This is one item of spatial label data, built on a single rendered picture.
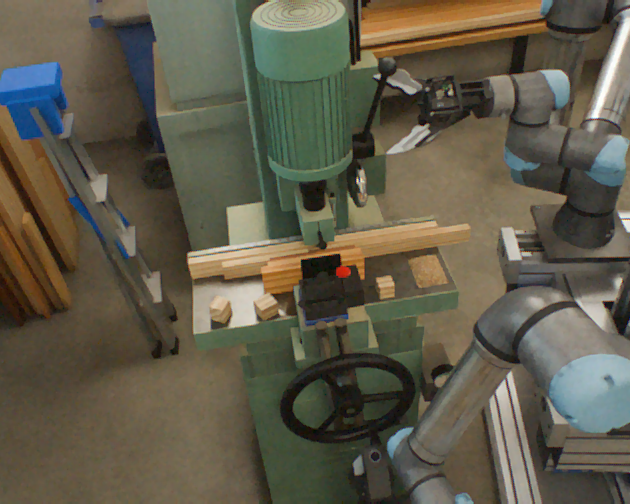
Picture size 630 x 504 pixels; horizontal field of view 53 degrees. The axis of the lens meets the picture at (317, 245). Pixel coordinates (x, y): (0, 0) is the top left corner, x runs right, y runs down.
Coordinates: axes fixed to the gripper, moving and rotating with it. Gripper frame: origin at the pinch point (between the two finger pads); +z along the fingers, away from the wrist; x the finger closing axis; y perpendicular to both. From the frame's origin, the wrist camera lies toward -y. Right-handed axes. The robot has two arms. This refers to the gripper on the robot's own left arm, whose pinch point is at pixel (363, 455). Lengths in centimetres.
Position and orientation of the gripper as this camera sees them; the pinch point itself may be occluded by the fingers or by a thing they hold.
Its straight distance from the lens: 142.4
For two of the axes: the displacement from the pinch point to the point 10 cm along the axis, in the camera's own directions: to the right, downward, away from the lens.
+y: 1.4, 9.7, 1.9
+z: -1.1, -1.8, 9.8
